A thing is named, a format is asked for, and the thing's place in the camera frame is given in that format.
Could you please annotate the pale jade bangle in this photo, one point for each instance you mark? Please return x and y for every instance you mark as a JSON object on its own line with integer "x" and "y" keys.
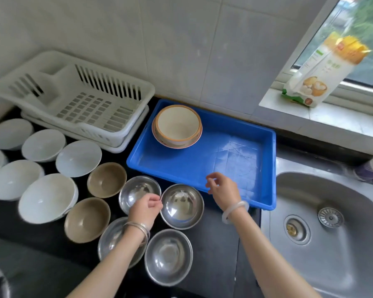
{"x": 236, "y": 207}

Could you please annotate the silver wrist bangles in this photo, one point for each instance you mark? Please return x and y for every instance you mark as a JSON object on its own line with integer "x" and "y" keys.
{"x": 140, "y": 228}

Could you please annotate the brown bowl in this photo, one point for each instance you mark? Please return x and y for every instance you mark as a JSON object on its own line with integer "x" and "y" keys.
{"x": 107, "y": 179}
{"x": 87, "y": 220}

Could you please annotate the cream plate with orange rim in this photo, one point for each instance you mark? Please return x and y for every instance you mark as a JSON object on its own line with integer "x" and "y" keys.
{"x": 174, "y": 145}

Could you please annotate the white and yellow flour bag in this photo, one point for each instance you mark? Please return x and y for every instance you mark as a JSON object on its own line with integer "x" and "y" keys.
{"x": 323, "y": 74}

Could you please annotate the stainless steel bowl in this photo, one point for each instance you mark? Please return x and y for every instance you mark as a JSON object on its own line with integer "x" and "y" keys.
{"x": 182, "y": 207}
{"x": 136, "y": 189}
{"x": 168, "y": 257}
{"x": 112, "y": 238}

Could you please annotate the stack of paper cups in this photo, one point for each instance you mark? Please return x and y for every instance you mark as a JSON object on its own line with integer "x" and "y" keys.
{"x": 371, "y": 169}

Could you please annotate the blue plastic tray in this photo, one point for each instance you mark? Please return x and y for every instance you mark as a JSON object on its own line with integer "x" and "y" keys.
{"x": 230, "y": 152}

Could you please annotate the white drip tray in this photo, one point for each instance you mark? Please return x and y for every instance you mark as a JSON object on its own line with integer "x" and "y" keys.
{"x": 130, "y": 136}

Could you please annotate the cream bowl with orange rim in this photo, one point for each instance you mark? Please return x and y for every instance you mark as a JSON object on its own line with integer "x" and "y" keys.
{"x": 177, "y": 124}

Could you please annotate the person's right hand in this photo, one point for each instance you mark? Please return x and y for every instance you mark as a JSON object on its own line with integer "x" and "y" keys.
{"x": 225, "y": 190}

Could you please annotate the white plastic dish rack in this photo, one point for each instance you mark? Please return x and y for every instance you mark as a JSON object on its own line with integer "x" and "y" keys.
{"x": 80, "y": 99}

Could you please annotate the person's left forearm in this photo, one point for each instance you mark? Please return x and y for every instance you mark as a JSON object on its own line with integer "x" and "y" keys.
{"x": 112, "y": 270}

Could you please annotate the stainless steel sink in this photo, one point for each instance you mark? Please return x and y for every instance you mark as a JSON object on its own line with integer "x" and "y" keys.
{"x": 335, "y": 260}

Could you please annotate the person's right thumb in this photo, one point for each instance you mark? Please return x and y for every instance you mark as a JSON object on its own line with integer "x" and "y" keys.
{"x": 212, "y": 189}

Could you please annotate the person's left fingers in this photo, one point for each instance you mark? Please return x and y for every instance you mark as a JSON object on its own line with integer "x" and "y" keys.
{"x": 155, "y": 201}

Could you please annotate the metal sink strainer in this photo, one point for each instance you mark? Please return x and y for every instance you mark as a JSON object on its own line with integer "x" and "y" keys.
{"x": 330, "y": 217}

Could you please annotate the group of white bowls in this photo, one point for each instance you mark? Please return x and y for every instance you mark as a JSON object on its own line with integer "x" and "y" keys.
{"x": 46, "y": 195}

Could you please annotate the person's right forearm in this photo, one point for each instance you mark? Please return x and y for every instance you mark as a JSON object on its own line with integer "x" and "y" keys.
{"x": 267, "y": 263}

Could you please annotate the person's left hand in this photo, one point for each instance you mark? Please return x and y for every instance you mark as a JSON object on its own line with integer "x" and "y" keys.
{"x": 143, "y": 211}

